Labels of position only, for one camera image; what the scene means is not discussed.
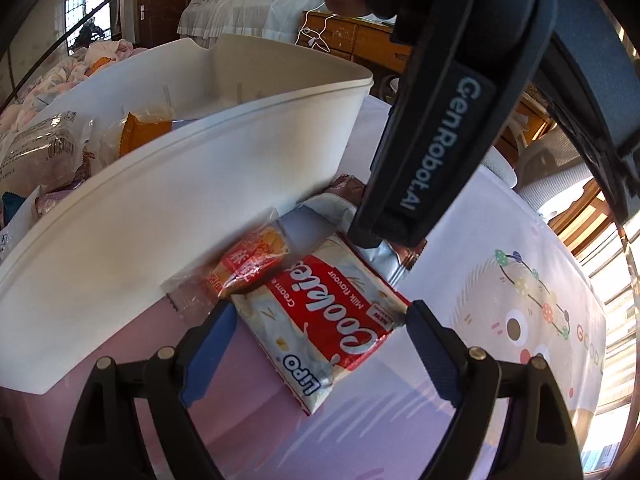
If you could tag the pink bed blanket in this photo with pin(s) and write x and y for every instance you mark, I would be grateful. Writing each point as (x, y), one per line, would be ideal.
(67, 74)

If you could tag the brown chocolate bar wrapper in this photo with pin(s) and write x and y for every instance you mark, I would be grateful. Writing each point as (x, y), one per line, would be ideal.
(348, 187)

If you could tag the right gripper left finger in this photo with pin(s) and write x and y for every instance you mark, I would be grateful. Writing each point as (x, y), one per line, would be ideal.
(105, 438)

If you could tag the small red orange snack pack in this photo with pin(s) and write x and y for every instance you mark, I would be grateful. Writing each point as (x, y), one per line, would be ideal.
(258, 251)

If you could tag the red white Coolatea packet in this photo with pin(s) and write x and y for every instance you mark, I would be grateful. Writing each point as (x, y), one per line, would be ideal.
(320, 318)

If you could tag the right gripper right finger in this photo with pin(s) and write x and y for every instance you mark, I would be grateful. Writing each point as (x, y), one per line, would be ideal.
(537, 440)

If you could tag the white lace covered furniture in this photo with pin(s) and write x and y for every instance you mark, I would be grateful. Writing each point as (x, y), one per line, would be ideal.
(205, 21)

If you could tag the large clear printed snack bag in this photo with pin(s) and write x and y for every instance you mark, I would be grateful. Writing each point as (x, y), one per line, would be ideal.
(47, 154)

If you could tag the grey office chair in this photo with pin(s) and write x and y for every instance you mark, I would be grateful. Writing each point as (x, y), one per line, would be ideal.
(549, 176)

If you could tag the silver foil snack packet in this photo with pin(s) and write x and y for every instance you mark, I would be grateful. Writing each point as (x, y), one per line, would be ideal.
(391, 261)

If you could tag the orange white snack bar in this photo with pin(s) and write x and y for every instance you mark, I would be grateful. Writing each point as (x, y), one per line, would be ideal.
(138, 131)

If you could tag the white plastic storage bin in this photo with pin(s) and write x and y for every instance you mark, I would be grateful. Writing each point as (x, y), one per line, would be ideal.
(264, 124)

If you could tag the wooden desk with drawers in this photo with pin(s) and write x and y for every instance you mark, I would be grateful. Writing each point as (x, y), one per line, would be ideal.
(368, 44)

